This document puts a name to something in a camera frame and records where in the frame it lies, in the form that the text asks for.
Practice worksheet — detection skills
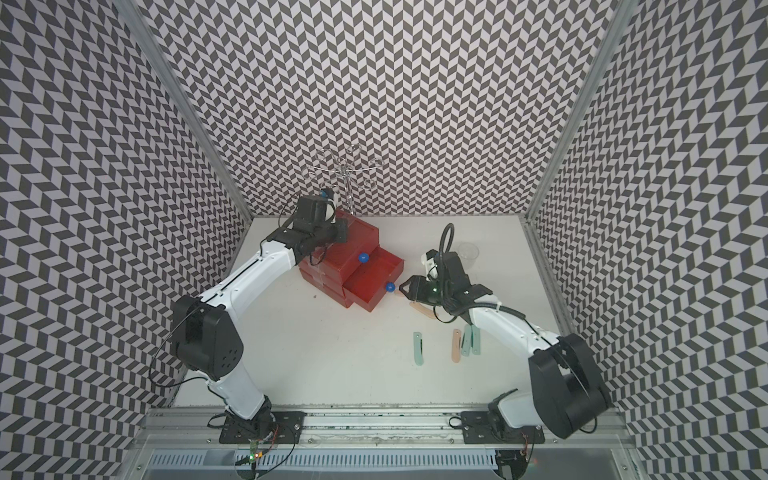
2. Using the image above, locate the mint folding knife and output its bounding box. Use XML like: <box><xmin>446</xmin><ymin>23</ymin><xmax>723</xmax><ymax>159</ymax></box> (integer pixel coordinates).
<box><xmin>460</xmin><ymin>325</ymin><xmax>473</xmax><ymax>357</ymax></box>
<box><xmin>413</xmin><ymin>332</ymin><xmax>424</xmax><ymax>366</ymax></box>
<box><xmin>471</xmin><ymin>325</ymin><xmax>481</xmax><ymax>356</ymax></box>

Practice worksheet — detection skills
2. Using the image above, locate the red drawer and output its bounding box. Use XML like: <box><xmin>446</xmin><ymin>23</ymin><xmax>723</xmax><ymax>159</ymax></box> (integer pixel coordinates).
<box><xmin>343</xmin><ymin>247</ymin><xmax>404</xmax><ymax>312</ymax></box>

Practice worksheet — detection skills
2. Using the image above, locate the red plastic drawer cabinet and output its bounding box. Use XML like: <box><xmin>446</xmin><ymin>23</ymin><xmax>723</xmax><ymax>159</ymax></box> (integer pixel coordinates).
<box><xmin>299</xmin><ymin>210</ymin><xmax>379</xmax><ymax>308</ymax></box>

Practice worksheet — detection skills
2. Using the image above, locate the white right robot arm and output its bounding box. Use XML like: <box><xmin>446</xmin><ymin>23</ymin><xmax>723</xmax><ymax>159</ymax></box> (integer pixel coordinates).
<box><xmin>399</xmin><ymin>250</ymin><xmax>612</xmax><ymax>439</ymax></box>

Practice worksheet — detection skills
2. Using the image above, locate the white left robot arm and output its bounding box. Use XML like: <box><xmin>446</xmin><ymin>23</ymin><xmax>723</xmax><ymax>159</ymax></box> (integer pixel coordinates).
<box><xmin>170</xmin><ymin>188</ymin><xmax>348</xmax><ymax>421</ymax></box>

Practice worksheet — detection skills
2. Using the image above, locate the pink folding knife angled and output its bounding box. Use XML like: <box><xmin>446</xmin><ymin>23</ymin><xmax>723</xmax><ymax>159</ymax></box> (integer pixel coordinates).
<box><xmin>409</xmin><ymin>302</ymin><xmax>435</xmax><ymax>319</ymax></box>

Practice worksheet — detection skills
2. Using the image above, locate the clear drinking glass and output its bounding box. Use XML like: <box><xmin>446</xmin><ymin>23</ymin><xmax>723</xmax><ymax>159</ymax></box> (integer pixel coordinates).
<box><xmin>456</xmin><ymin>242</ymin><xmax>480</xmax><ymax>268</ymax></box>

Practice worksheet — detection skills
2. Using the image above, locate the pink folding knife lower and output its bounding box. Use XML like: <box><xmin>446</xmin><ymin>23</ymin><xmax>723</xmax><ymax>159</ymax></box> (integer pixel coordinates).
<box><xmin>451</xmin><ymin>329</ymin><xmax>463</xmax><ymax>363</ymax></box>

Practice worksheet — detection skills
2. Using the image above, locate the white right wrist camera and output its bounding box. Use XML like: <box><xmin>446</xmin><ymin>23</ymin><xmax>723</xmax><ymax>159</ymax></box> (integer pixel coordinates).
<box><xmin>421</xmin><ymin>249</ymin><xmax>439</xmax><ymax>279</ymax></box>

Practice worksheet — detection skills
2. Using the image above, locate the chrome wire stand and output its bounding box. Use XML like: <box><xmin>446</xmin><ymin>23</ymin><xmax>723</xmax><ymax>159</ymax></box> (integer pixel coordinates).
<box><xmin>301</xmin><ymin>144</ymin><xmax>384</xmax><ymax>215</ymax></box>

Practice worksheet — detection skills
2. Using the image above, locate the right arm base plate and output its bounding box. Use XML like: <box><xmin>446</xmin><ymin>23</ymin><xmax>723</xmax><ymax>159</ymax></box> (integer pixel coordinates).
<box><xmin>458</xmin><ymin>411</ymin><xmax>545</xmax><ymax>445</ymax></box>

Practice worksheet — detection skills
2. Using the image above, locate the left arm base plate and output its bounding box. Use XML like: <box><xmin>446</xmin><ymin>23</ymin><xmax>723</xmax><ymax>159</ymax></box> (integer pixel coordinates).
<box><xmin>218</xmin><ymin>411</ymin><xmax>306</xmax><ymax>445</ymax></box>

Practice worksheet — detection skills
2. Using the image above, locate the aluminium front rail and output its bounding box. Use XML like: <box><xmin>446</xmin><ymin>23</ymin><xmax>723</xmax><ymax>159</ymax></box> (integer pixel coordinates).
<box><xmin>129</xmin><ymin>405</ymin><xmax>635</xmax><ymax>453</ymax></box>

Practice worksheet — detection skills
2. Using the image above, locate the aluminium corner post left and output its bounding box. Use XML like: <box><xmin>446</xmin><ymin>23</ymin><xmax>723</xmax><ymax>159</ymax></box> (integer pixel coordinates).
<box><xmin>112</xmin><ymin>0</ymin><xmax>253</xmax><ymax>222</ymax></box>

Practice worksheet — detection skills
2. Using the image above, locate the aluminium corner post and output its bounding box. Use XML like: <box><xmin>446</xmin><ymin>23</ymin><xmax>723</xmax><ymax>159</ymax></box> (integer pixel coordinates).
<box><xmin>524</xmin><ymin>0</ymin><xmax>639</xmax><ymax>223</ymax></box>
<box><xmin>112</xmin><ymin>0</ymin><xmax>253</xmax><ymax>222</ymax></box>

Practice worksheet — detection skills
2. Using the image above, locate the aluminium corner post right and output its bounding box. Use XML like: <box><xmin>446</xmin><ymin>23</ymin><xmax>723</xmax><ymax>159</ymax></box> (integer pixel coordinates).
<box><xmin>524</xmin><ymin>0</ymin><xmax>639</xmax><ymax>223</ymax></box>

